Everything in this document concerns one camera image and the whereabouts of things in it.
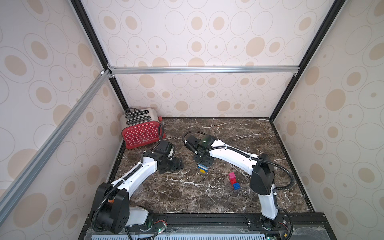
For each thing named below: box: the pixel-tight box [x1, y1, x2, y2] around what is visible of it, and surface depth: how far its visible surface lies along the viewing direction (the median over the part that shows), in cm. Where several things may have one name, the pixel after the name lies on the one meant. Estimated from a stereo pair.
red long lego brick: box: [229, 177, 237, 186], surface depth 88 cm
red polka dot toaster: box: [120, 108, 167, 150], surface depth 98 cm
